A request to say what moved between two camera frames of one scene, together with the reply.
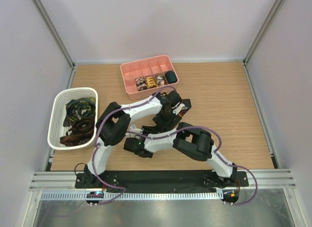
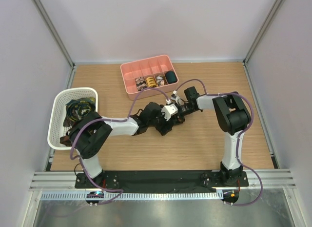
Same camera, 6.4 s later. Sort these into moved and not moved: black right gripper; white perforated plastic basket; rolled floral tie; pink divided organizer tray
Moved: black right gripper
Not moved: white perforated plastic basket; rolled floral tie; pink divided organizer tray
